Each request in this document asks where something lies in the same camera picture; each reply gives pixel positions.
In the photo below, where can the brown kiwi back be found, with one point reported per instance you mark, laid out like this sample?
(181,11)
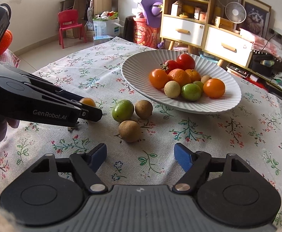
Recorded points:
(143,109)

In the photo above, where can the white ribbed plate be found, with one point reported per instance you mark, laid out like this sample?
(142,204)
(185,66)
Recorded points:
(136,69)

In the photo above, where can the red tomato with stem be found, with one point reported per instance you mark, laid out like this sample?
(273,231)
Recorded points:
(169,65)

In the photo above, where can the green lime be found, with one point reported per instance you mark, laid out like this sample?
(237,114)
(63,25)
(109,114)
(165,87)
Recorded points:
(191,92)
(199,84)
(123,111)

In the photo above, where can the large orange mandarin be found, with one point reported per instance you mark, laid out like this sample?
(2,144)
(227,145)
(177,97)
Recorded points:
(179,76)

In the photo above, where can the white desk fan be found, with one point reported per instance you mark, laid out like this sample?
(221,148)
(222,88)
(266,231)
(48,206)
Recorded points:
(236,13)

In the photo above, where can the small orange mandarin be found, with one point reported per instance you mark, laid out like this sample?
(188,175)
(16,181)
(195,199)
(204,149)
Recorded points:
(193,75)

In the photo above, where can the red plastic chair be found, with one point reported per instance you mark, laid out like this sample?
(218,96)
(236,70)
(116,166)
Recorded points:
(68,19)

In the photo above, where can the framed cat picture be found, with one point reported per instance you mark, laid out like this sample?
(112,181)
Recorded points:
(257,17)

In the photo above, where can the red drum container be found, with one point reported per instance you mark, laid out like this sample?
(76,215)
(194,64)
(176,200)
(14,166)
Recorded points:
(144,34)

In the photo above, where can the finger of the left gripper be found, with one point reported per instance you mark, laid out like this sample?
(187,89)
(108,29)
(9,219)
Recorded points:
(67,108)
(46,85)

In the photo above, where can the lone brown kiwi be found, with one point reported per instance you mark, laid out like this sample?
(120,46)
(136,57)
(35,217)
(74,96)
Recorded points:
(172,89)

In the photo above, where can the dried tomato calyx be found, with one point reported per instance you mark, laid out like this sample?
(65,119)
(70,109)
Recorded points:
(70,129)

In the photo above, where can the orange tomato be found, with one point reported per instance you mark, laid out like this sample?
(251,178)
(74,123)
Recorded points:
(214,88)
(158,78)

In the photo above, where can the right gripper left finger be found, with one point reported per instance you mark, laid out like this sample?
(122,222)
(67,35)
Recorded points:
(85,166)

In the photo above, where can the olive green-orange tomato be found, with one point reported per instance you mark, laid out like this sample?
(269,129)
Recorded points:
(88,101)

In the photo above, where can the wooden drawer cabinet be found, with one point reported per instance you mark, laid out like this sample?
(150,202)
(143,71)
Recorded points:
(191,22)

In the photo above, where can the small blue tissue box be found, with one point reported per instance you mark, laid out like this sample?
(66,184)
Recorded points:
(101,39)

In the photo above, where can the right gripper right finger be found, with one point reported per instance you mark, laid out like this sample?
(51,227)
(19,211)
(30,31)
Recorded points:
(195,165)

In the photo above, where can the floral tablecloth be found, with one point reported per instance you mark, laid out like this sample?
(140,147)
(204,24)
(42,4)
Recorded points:
(253,129)

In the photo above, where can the brown kiwi front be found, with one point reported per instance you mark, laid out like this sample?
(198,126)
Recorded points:
(205,78)

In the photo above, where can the white cardboard box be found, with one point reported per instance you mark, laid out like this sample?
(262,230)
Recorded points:
(109,27)

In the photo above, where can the purple foam toy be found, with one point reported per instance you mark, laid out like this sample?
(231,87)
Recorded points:
(151,11)

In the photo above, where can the round red tomato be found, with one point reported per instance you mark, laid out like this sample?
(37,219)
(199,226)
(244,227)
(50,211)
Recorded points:
(185,61)

